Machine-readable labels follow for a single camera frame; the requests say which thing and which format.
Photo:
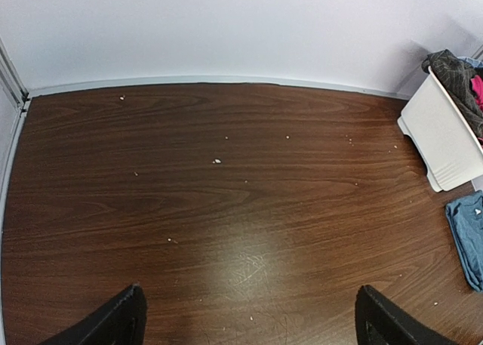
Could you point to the right aluminium corner post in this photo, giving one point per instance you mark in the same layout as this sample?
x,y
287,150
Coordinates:
x,y
478,55

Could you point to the light blue garment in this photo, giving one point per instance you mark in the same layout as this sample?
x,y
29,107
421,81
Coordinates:
x,y
477,64

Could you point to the black garment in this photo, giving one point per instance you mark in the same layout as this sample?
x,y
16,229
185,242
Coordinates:
x,y
455,76

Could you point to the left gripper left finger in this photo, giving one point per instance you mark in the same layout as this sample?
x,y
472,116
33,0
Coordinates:
x,y
120,320

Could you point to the left aluminium corner post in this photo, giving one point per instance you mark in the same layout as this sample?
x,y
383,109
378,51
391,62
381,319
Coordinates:
x,y
11,82

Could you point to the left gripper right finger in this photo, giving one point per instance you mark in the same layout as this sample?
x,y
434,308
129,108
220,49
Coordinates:
x,y
380,321

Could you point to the red garment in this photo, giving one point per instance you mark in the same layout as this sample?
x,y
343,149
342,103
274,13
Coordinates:
x,y
477,88

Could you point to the blue polo shirt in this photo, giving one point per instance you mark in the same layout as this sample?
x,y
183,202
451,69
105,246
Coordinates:
x,y
464,217

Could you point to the aluminium corner post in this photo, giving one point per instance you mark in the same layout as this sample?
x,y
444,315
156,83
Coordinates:
x,y
478,55
11,82

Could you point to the white plastic laundry bin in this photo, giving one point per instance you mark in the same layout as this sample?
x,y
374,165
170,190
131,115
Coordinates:
x,y
450,150

